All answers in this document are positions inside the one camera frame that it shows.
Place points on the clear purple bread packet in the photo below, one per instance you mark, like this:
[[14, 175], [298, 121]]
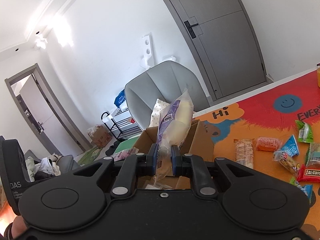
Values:
[[175, 120]]

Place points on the blue plastic bag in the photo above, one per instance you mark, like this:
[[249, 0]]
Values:
[[120, 100]]

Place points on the orange white snack packet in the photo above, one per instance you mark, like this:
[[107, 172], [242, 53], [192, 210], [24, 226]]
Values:
[[244, 152]]

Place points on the clear peanut packet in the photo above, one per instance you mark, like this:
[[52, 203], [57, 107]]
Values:
[[287, 163]]

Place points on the blue green snack packet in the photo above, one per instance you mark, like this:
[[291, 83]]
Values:
[[303, 186]]

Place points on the grey sofa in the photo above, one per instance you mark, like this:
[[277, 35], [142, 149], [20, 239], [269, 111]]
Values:
[[67, 165]]

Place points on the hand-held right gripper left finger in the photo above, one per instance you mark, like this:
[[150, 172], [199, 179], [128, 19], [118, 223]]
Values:
[[154, 156]]

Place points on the red snack packet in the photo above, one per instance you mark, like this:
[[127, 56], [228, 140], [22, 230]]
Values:
[[310, 175]]

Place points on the white patterned pillow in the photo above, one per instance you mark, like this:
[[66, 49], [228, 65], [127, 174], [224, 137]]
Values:
[[157, 112]]

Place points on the green cartoon floor rug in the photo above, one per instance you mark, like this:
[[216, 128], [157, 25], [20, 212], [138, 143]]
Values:
[[90, 155]]

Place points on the black metal shoe rack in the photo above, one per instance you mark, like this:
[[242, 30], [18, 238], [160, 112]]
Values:
[[117, 125]]

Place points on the white foam packing piece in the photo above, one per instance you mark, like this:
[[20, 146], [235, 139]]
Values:
[[148, 52]]

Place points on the pile of clothes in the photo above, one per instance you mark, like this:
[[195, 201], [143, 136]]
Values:
[[47, 167]]

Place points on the orange juice bottle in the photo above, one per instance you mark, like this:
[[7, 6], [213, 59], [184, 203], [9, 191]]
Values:
[[318, 77]]

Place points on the grey upholstered chair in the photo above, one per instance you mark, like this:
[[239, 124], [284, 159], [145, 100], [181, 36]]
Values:
[[165, 85]]

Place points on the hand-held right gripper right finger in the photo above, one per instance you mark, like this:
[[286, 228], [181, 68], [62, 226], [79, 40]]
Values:
[[174, 157]]

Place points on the person's left forearm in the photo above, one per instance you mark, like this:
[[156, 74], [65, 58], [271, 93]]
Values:
[[18, 223]]

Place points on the pink snack packet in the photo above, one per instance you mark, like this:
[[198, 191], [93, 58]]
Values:
[[123, 154]]

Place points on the black slipper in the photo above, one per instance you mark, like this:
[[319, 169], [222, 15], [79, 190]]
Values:
[[112, 149]]

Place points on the grey green snack packet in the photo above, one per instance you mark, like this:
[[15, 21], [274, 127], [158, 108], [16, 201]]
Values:
[[314, 155]]

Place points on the white interior door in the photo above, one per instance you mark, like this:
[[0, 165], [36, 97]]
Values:
[[42, 110]]

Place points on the grey room door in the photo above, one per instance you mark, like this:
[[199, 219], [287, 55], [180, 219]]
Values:
[[220, 42]]

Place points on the small printed cardboard box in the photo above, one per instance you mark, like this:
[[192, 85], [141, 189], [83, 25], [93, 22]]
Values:
[[101, 136]]

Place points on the blue triangular snack packet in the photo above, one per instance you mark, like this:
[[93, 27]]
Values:
[[291, 147]]

